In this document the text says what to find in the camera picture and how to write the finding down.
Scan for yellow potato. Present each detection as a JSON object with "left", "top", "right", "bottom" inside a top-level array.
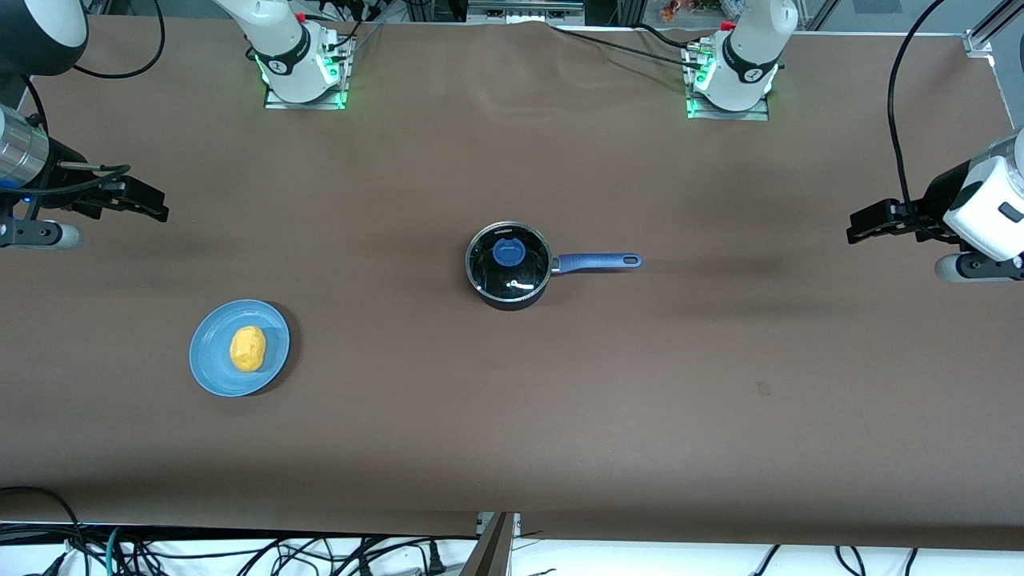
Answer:
[{"left": 230, "top": 325, "right": 267, "bottom": 374}]

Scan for glass lid with blue knob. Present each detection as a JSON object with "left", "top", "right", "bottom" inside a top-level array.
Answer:
[{"left": 467, "top": 222, "right": 553, "bottom": 298}]

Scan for blue round plate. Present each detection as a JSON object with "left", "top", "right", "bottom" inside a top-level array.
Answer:
[{"left": 189, "top": 299, "right": 291, "bottom": 398}]

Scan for brown table cover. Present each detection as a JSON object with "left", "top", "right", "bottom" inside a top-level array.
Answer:
[{"left": 0, "top": 16, "right": 1024, "bottom": 553}]

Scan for black cable left arm wrist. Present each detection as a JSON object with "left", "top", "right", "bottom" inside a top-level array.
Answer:
[{"left": 886, "top": 0, "right": 951, "bottom": 233}]

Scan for black cable right arm elbow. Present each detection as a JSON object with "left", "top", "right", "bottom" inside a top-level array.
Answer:
[{"left": 72, "top": 0, "right": 166, "bottom": 80}]

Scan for aluminium corner frame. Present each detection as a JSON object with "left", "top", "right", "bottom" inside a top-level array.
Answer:
[{"left": 962, "top": 0, "right": 1024, "bottom": 58}]

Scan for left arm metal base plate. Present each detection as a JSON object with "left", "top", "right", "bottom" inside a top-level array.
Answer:
[{"left": 684, "top": 42, "right": 772, "bottom": 122}]

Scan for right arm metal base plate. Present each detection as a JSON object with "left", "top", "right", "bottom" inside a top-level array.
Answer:
[{"left": 262, "top": 30, "right": 354, "bottom": 111}]

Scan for dark pot with blue handle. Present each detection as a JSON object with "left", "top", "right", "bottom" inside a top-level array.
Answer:
[{"left": 465, "top": 222, "right": 643, "bottom": 312}]

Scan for black looped floor cable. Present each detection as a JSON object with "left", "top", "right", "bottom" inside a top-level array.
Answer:
[{"left": 0, "top": 485, "right": 90, "bottom": 576}]

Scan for black cable across table cover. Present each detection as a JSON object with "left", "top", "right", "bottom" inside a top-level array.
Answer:
[{"left": 550, "top": 22, "right": 706, "bottom": 71}]

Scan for metal frame bracket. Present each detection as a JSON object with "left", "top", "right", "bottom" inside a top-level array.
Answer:
[{"left": 466, "top": 0, "right": 586, "bottom": 26}]

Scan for black floor cable with plug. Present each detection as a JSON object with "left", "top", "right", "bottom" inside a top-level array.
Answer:
[{"left": 240, "top": 533, "right": 481, "bottom": 576}]

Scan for aluminium profile post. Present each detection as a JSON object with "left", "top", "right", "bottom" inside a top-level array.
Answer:
[{"left": 458, "top": 511, "right": 522, "bottom": 576}]

